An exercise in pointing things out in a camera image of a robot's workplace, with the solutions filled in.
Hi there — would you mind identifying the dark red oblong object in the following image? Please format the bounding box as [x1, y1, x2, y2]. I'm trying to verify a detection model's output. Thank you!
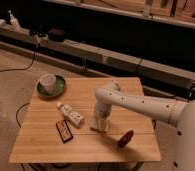
[117, 130, 134, 148]

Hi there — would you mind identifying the black device on ledge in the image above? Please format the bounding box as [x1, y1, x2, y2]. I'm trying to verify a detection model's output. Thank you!
[48, 28, 66, 42]

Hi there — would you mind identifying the black floor cable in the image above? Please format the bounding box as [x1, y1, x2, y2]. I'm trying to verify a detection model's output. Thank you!
[0, 44, 39, 76]

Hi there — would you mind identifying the red black candy bar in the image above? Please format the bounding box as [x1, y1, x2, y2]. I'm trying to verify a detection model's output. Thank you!
[56, 120, 73, 143]

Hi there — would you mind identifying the green plate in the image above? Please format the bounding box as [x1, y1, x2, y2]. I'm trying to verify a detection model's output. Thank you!
[36, 75, 66, 98]

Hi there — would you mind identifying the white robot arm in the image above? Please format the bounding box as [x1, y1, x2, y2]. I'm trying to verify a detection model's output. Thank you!
[91, 80, 195, 171]

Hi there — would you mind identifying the white sponge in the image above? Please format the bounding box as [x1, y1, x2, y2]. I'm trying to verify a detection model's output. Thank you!
[90, 120, 110, 132]

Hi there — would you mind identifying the white spray bottle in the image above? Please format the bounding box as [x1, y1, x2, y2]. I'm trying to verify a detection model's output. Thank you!
[8, 10, 21, 31]

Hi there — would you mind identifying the wooden table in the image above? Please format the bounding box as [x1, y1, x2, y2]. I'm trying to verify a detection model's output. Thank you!
[9, 78, 161, 163]

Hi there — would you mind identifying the white plastic bottle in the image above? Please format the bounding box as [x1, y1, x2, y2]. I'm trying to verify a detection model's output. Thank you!
[57, 102, 84, 128]

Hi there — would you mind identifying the white cup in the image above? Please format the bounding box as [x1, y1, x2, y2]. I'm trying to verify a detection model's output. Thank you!
[39, 74, 56, 94]

